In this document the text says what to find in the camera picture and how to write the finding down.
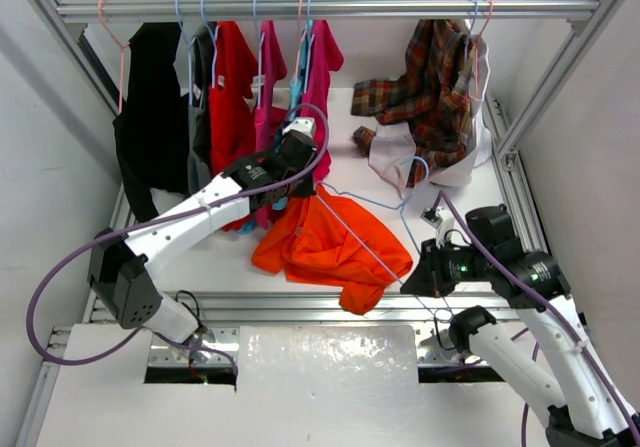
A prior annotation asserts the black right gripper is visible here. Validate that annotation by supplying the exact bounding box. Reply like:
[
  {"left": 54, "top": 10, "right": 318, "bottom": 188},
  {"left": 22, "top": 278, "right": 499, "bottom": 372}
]
[{"left": 401, "top": 238, "right": 493, "bottom": 300}]

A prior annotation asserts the orange t shirt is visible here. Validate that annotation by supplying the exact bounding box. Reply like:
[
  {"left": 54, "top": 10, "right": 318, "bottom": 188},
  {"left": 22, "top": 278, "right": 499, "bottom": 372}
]
[{"left": 251, "top": 185, "right": 413, "bottom": 315}]

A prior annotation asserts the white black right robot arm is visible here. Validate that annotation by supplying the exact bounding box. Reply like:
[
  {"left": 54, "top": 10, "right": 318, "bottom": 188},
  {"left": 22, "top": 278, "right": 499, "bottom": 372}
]
[{"left": 401, "top": 205, "right": 639, "bottom": 446}]

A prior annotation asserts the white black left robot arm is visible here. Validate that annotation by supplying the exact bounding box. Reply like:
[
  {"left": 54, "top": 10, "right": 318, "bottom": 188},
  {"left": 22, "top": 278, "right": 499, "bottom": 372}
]
[{"left": 89, "top": 125, "right": 319, "bottom": 344}]

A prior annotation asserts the magenta hanging shirt left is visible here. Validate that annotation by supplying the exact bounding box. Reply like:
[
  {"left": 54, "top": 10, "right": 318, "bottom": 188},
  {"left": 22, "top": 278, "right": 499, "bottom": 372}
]
[{"left": 243, "top": 20, "right": 290, "bottom": 230}]

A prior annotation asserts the magenta hanging shirt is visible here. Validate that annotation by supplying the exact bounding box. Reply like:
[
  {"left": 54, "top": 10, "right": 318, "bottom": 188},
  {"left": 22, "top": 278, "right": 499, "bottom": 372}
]
[
  {"left": 269, "top": 19, "right": 345, "bottom": 228},
  {"left": 243, "top": 20, "right": 290, "bottom": 230}
]

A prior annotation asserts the red hanging t shirt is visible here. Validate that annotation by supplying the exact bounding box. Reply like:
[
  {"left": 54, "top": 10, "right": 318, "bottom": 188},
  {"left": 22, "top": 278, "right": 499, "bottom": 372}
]
[{"left": 207, "top": 20, "right": 261, "bottom": 233}]

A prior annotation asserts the magenta hanging shirt right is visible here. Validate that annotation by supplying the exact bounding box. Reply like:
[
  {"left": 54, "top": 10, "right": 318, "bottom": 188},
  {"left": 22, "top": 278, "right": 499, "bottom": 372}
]
[{"left": 269, "top": 19, "right": 345, "bottom": 228}]

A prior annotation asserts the plaid flannel shirt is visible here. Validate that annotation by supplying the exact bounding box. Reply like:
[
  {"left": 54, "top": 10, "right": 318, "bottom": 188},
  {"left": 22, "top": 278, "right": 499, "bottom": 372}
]
[{"left": 349, "top": 18, "right": 476, "bottom": 189}]

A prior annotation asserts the pink hanger far left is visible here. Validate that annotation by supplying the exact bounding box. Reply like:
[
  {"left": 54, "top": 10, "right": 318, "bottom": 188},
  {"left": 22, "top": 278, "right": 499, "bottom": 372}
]
[{"left": 97, "top": 0, "right": 131, "bottom": 116}]

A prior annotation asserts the blue hanger right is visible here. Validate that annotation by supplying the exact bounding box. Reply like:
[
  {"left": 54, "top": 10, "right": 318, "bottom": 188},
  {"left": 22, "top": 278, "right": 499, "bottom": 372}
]
[{"left": 463, "top": 0, "right": 479, "bottom": 63}]

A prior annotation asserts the teal hanging garment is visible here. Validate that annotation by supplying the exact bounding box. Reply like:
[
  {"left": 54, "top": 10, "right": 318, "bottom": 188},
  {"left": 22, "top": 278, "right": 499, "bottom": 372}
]
[{"left": 237, "top": 81, "right": 306, "bottom": 236}]

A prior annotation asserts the white hanging garment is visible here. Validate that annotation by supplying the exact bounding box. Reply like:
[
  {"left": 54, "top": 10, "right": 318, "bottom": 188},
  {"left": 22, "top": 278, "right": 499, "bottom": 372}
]
[{"left": 367, "top": 19, "right": 494, "bottom": 201}]

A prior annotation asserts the black hanging garment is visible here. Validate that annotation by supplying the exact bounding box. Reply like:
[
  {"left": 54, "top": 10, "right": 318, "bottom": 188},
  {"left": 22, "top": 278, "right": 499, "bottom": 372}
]
[{"left": 113, "top": 23, "right": 189, "bottom": 222}]

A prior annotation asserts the grey hanging garment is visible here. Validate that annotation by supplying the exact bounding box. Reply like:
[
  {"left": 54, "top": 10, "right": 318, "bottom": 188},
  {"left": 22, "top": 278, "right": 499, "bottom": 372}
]
[{"left": 180, "top": 22, "right": 217, "bottom": 194}]

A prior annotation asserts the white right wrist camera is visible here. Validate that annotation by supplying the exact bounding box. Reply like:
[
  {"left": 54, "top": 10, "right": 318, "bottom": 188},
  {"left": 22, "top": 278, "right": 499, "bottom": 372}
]
[{"left": 420, "top": 207, "right": 447, "bottom": 228}]

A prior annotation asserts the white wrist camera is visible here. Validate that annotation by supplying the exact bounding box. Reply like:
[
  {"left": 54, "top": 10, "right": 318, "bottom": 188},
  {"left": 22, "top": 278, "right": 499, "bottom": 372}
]
[
  {"left": 420, "top": 207, "right": 447, "bottom": 228},
  {"left": 282, "top": 117, "right": 316, "bottom": 140}
]

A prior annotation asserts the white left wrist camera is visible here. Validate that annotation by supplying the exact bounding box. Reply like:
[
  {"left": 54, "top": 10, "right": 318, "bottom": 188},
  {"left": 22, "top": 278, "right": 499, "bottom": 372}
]
[{"left": 282, "top": 117, "right": 316, "bottom": 140}]

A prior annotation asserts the aluminium frame front rail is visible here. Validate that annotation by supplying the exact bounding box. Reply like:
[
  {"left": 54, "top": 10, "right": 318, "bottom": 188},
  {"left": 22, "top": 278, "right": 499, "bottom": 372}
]
[{"left": 84, "top": 290, "right": 524, "bottom": 324}]

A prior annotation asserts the aluminium hanging rail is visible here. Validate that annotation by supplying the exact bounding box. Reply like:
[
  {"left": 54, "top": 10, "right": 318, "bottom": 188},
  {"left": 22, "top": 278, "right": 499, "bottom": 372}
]
[{"left": 56, "top": 0, "right": 600, "bottom": 23}]

